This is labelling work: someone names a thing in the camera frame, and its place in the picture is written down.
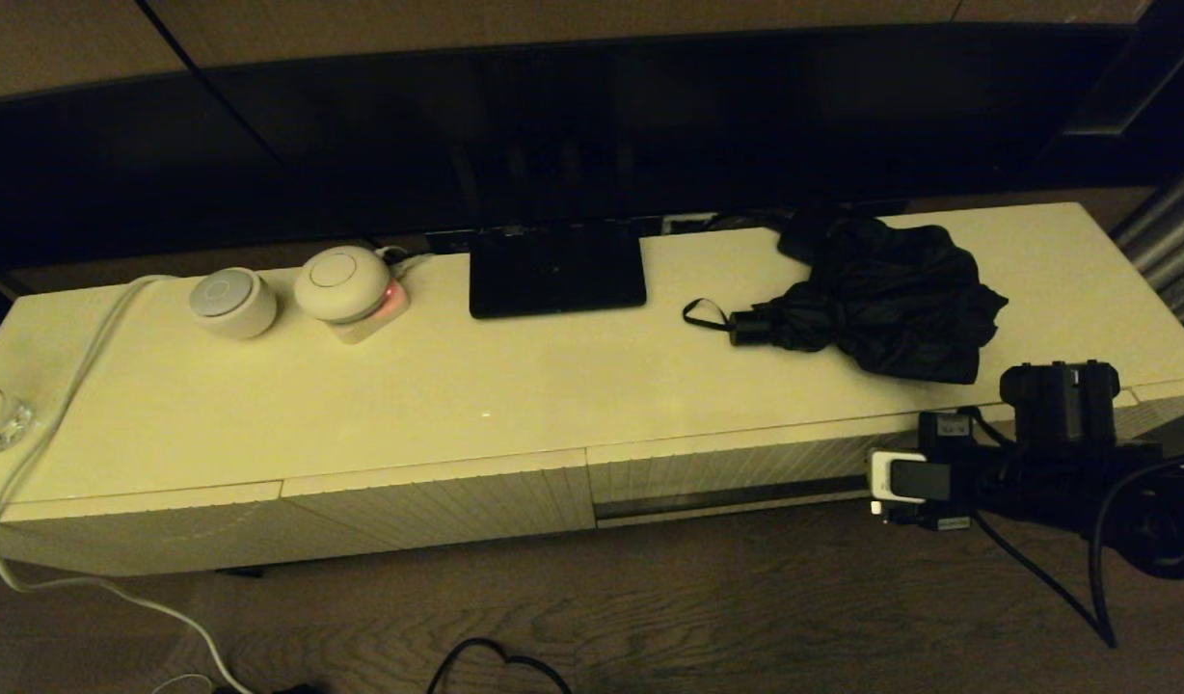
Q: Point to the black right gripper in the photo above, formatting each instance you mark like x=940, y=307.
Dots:
x=963, y=463

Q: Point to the black umbrella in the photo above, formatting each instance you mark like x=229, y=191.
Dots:
x=891, y=299

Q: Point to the white cabinet drawer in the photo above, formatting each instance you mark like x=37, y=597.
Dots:
x=746, y=467

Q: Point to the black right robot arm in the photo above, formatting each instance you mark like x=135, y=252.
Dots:
x=1060, y=405

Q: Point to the white TV cabinet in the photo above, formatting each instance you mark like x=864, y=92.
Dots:
x=553, y=386

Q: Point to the silver pleated curtain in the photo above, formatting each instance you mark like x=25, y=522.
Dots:
x=1170, y=241

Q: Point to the black flat screen television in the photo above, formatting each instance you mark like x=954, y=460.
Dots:
x=553, y=125

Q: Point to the white power strip red light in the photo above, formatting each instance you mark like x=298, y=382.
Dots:
x=380, y=326

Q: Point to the white round dome device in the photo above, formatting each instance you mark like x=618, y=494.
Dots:
x=341, y=284

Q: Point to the white speaker with grey top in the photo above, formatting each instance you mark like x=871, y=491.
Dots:
x=233, y=304

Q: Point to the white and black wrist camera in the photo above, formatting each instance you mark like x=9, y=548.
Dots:
x=905, y=482

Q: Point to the black television base plate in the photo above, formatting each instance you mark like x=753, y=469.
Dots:
x=556, y=275

